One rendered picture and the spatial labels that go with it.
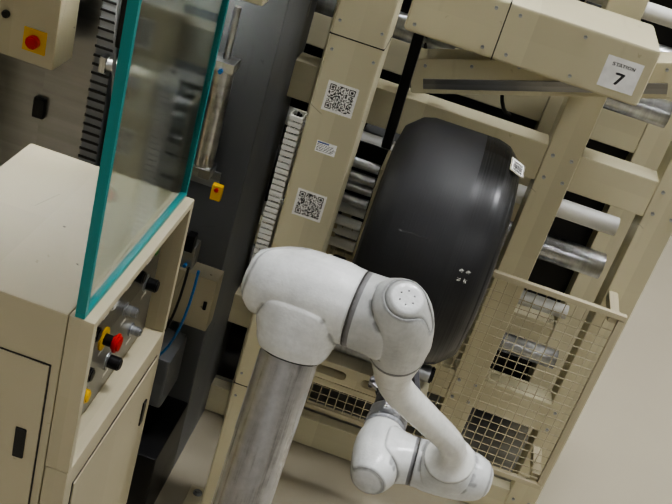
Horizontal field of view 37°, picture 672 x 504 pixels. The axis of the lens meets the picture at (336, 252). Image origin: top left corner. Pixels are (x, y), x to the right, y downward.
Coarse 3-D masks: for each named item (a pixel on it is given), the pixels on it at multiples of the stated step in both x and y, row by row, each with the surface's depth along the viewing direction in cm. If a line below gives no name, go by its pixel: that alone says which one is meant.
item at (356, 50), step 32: (352, 0) 225; (384, 0) 223; (352, 32) 228; (384, 32) 227; (352, 64) 232; (320, 96) 237; (320, 128) 240; (352, 128) 239; (320, 160) 244; (352, 160) 250; (288, 192) 250; (320, 192) 248; (288, 224) 254; (320, 224) 252; (256, 352) 274; (224, 448) 292
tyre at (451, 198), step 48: (432, 144) 236; (480, 144) 241; (384, 192) 232; (432, 192) 229; (480, 192) 230; (384, 240) 229; (432, 240) 228; (480, 240) 228; (432, 288) 230; (480, 288) 231
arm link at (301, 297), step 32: (256, 256) 167; (288, 256) 165; (320, 256) 166; (256, 288) 164; (288, 288) 162; (320, 288) 161; (352, 288) 162; (256, 320) 168; (288, 320) 163; (320, 320) 162; (288, 352) 164; (320, 352) 165; (256, 384) 168; (288, 384) 166; (256, 416) 168; (288, 416) 168; (256, 448) 168; (288, 448) 171; (224, 480) 171; (256, 480) 169
